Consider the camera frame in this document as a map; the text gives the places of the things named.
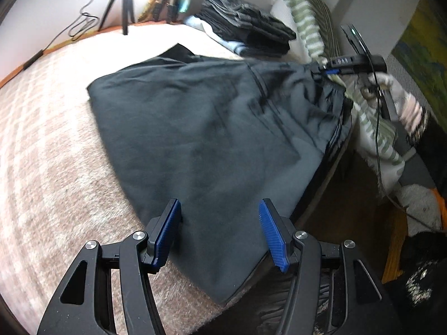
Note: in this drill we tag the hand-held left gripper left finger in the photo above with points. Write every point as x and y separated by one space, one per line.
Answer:
167 233

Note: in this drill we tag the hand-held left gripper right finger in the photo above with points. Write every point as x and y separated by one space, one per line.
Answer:
272 237

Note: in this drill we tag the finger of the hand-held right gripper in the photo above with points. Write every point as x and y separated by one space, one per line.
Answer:
323 69

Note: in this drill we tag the dark green pants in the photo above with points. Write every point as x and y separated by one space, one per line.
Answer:
209 129

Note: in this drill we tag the person's right forearm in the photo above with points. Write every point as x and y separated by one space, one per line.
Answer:
433 146

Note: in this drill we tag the person's right hand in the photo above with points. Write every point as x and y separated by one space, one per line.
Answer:
408 110

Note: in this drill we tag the green striped pillow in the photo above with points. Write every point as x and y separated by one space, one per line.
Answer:
303 17

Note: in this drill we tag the light blue folded cloth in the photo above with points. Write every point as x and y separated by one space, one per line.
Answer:
241 48

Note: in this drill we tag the stack of folded dark clothes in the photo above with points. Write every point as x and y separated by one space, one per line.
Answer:
244 24

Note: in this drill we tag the bed with beige checked blanket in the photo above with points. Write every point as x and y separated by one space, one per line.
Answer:
52 146

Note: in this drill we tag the black tripod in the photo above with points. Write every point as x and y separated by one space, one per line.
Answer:
125 7

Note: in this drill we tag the wall painting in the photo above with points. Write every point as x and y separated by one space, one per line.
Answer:
422 52

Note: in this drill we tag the orange wooden bed frame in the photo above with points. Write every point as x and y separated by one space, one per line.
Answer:
10 76

